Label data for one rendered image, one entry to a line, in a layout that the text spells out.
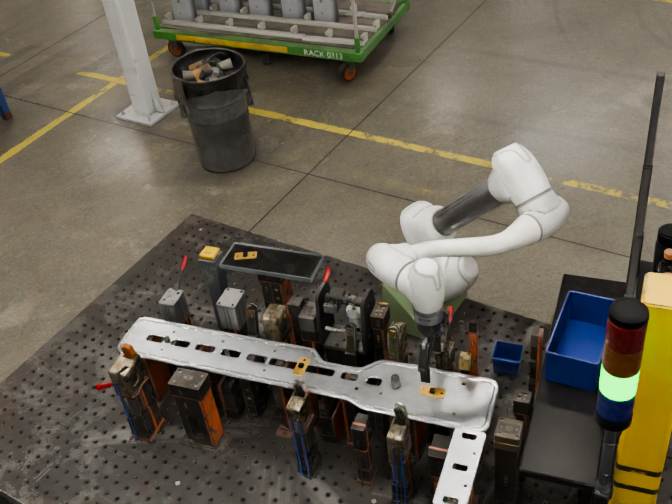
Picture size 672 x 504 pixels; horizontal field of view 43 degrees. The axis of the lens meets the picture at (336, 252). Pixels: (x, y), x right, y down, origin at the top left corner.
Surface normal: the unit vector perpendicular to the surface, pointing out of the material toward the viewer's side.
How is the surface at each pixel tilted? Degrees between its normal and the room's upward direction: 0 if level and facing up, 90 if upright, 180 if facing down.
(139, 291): 0
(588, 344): 0
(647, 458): 90
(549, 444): 0
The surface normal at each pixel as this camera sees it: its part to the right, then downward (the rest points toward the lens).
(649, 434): -0.38, 0.57
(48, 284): -0.11, -0.77
